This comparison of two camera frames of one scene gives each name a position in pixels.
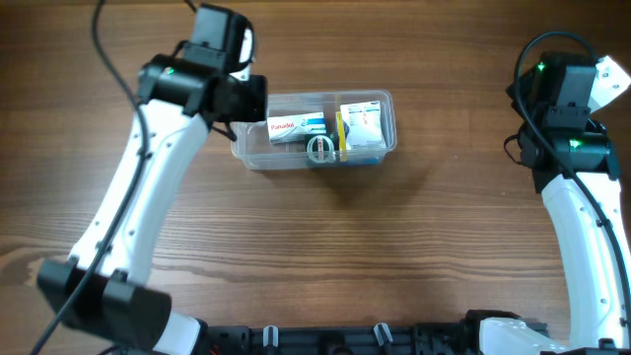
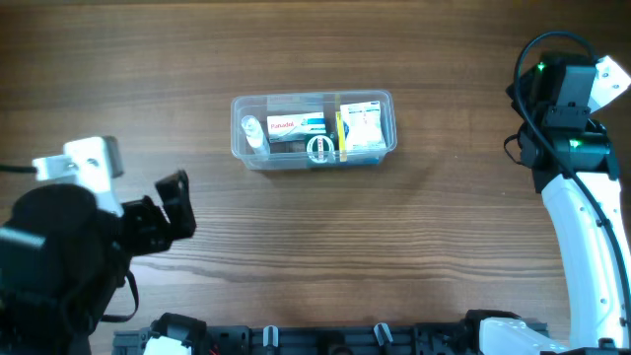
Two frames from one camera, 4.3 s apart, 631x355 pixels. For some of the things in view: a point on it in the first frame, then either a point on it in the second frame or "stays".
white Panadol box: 296,127 stays
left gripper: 256,106 -> 161,231
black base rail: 341,339 stays
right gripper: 525,83 stays
